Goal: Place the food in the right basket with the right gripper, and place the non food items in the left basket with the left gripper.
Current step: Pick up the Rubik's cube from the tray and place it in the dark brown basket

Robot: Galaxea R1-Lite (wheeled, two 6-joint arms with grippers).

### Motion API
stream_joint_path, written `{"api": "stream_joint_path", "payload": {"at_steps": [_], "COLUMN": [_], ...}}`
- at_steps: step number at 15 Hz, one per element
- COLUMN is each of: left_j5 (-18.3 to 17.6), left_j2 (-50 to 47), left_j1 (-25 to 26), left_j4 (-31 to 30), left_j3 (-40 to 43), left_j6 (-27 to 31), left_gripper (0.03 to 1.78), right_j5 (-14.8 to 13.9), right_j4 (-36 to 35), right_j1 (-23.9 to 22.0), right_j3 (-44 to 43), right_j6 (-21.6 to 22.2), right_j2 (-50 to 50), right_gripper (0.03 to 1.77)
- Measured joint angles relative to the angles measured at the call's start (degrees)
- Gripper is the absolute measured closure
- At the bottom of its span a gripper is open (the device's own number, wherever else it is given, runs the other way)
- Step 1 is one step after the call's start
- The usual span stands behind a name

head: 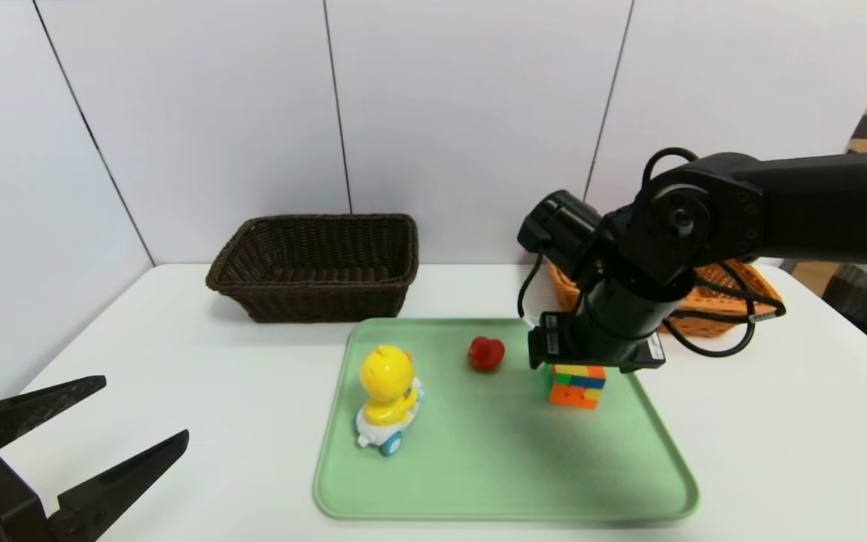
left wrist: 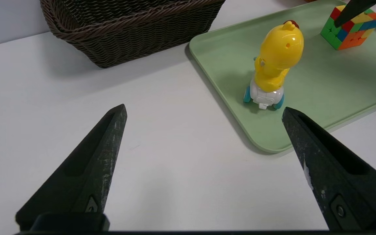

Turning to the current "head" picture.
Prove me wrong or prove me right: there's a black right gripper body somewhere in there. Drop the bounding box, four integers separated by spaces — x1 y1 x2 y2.
528 275 695 374

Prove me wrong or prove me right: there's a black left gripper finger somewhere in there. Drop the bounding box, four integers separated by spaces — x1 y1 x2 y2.
46 429 190 542
0 375 107 452

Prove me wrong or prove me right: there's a multicolour puzzle cube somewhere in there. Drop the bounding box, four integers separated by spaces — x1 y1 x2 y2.
544 364 607 410

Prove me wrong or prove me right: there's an orange wicker basket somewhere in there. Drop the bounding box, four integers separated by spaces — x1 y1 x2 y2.
546 260 784 337

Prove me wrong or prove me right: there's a dark brown wicker basket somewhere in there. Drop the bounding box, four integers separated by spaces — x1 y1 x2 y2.
205 214 420 324

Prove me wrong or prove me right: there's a small red rubber duck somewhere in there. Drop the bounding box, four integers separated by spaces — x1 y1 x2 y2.
468 336 507 372

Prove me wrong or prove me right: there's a green plastic tray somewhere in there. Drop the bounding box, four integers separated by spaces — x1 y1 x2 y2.
312 317 701 522

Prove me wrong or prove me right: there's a yellow duck toy on wheels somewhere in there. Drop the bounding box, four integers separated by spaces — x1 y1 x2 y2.
355 344 424 457

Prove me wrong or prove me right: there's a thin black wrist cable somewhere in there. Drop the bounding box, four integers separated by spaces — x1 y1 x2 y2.
659 260 786 358

